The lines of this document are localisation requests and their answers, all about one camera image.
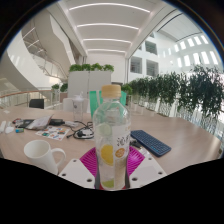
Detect row of tall green plants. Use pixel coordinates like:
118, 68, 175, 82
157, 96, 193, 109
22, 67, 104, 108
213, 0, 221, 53
128, 64, 224, 135

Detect white planter with green plants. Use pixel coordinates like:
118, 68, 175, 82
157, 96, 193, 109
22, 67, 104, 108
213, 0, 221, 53
67, 62, 115, 101

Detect clear shaker bottle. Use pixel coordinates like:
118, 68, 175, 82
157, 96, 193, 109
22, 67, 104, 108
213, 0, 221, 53
72, 92, 85, 123

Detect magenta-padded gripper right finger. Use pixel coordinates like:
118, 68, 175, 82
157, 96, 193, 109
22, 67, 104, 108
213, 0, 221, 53
127, 145, 168, 189

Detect white ceramic mug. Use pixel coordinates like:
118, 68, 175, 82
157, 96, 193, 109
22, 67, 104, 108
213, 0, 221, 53
23, 139, 67, 176

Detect colourful sticker sheet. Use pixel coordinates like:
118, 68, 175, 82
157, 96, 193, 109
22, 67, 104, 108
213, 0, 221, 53
35, 125, 71, 142

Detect clear drink bottle yellow cap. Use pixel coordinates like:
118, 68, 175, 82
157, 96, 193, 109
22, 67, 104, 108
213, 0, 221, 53
92, 84, 132, 191

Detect black flat device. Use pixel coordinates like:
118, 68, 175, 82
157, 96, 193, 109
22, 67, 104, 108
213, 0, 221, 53
49, 118, 65, 127

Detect small potted plants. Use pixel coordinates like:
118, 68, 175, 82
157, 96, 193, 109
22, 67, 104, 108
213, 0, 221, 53
50, 82, 69, 103

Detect dark blue keyboard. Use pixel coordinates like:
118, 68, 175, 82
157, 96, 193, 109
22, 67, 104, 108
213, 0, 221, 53
130, 129, 173, 158

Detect grey foil pouch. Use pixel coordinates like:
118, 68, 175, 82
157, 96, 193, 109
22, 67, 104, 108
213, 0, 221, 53
25, 114, 54, 131

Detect ceiling light strips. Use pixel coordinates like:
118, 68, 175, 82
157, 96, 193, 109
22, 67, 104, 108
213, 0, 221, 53
68, 2, 151, 54

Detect black chair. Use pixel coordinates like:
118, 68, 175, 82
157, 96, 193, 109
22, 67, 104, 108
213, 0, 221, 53
28, 98, 45, 110

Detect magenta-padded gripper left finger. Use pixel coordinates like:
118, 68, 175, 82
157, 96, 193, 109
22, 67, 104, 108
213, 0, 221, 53
58, 146, 98, 190

